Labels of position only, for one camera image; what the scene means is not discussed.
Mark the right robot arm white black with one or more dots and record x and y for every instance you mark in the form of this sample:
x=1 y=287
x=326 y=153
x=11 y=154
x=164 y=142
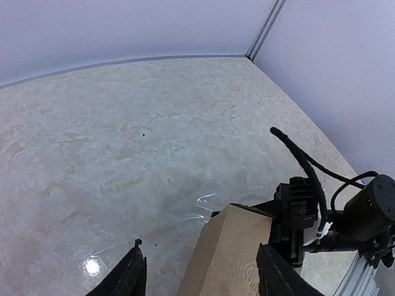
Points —
x=366 y=224

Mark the right aluminium corner post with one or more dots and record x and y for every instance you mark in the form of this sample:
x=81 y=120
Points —
x=261 y=36

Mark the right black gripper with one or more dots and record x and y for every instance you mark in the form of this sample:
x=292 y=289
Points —
x=298 y=212

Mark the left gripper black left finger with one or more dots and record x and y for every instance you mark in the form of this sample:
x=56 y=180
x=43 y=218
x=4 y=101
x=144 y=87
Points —
x=127 y=278

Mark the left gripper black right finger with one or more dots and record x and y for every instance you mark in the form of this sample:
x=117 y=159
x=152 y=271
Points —
x=276 y=276

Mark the brown cardboard box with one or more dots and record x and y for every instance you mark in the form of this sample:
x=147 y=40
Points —
x=224 y=258

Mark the front aluminium frame rail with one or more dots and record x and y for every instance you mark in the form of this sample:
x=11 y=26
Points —
x=362 y=279

